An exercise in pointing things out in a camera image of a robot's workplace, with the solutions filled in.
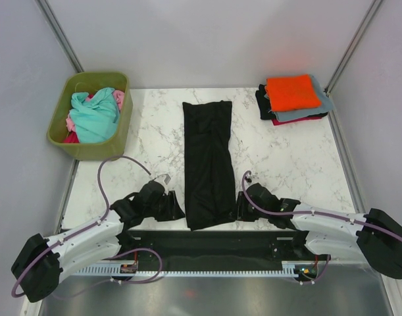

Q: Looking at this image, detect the left aluminium frame post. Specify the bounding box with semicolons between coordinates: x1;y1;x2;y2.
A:
35;0;84;73

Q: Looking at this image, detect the aluminium frame post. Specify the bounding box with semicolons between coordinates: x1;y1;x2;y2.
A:
324;0;385;96
35;0;84;73

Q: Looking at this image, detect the folded crimson t shirt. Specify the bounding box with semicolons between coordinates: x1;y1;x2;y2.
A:
271;116;322;126

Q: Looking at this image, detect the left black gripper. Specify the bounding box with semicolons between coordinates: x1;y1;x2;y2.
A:
144;190;185;222

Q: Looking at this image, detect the folded orange t shirt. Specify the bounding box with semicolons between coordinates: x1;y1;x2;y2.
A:
265;74;321;112

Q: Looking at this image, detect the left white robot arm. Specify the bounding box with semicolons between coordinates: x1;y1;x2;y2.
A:
11;180;185;303

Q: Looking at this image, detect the folded grey t shirt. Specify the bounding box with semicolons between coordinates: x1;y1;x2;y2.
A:
274;75;334;122

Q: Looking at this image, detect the olive green plastic bin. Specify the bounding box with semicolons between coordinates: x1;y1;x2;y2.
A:
47;71;133;161

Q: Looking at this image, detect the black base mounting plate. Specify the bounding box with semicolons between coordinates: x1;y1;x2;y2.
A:
118;230;327;271

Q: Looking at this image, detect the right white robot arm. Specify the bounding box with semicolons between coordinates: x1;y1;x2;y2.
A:
236;183;402;279

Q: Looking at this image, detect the folded black t shirt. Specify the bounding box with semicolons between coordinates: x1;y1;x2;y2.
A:
255;84;328;120

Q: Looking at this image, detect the teal t shirt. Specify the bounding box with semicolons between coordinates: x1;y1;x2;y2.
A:
68;87;121;144

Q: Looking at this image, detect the red garment in bin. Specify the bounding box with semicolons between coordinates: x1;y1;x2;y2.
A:
63;132;80;144

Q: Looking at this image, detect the white slotted cable duct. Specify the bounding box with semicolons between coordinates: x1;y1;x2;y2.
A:
74;261;318;277

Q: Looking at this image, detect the pink t shirt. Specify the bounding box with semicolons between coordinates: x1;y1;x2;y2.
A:
66;90;124;132

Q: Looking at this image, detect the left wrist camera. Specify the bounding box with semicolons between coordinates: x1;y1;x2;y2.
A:
152;173;171;186

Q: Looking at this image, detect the right aluminium frame post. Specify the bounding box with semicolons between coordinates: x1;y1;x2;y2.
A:
324;0;385;96

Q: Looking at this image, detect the black t shirt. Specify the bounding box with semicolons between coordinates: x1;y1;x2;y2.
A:
255;84;328;120
182;101;236;230

